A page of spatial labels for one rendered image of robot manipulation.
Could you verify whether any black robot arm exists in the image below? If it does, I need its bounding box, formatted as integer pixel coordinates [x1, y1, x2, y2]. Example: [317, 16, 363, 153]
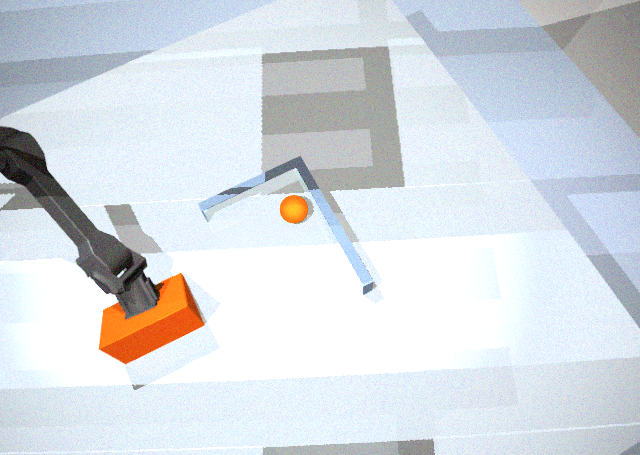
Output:
[0, 126, 158, 320]

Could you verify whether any orange ball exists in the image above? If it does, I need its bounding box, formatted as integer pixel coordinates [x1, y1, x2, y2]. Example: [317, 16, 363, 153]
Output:
[280, 195, 308, 224]

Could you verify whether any clear low glass wall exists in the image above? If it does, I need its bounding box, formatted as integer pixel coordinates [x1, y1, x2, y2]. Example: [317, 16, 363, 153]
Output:
[203, 168, 363, 294]

